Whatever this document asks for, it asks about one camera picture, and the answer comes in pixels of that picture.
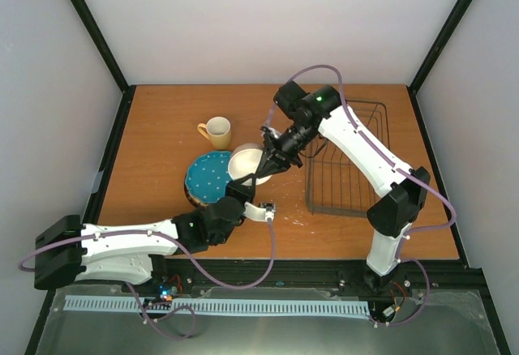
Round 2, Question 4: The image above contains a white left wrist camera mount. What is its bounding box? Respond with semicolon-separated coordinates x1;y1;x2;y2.
243;202;277;223

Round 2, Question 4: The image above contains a cream ceramic bowl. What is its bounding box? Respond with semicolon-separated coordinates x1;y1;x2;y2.
227;143;263;180

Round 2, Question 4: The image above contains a black striped plate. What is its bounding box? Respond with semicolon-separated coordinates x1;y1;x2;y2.
183;186;207;207

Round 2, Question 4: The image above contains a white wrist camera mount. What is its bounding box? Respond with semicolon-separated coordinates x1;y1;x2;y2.
243;202;277;223
260;125;281;139

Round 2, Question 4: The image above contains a metal floor plate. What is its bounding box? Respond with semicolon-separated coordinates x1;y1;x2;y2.
36;284;508;354

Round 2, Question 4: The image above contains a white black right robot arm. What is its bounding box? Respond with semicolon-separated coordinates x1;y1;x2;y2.
255;80;431;293

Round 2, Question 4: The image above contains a white slotted cable duct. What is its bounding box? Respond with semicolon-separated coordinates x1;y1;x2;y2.
62;295;370;319

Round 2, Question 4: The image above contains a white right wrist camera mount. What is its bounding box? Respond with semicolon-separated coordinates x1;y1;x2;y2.
260;125;281;139

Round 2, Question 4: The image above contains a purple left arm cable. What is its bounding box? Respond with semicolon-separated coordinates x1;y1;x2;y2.
18;216;279;340

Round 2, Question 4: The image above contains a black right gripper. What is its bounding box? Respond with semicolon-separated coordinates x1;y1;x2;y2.
255;122;316;179

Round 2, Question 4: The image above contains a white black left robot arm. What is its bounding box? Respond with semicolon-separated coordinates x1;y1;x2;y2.
34;173;256;293

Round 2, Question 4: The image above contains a black aluminium frame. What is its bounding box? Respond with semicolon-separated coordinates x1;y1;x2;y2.
24;0;512;355

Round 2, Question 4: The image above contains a dark wire dish rack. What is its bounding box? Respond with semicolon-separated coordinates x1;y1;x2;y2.
302;100;390;218

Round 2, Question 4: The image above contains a teal polka dot plate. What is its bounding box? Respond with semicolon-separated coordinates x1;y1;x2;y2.
185;151;231;204

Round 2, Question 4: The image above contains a yellow ceramic mug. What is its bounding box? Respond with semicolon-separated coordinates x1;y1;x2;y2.
197;116;231;150

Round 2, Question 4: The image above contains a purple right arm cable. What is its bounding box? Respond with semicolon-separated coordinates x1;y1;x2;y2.
267;64;458;327

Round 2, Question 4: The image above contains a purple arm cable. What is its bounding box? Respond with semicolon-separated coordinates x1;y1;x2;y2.
267;64;458;327
18;216;279;340

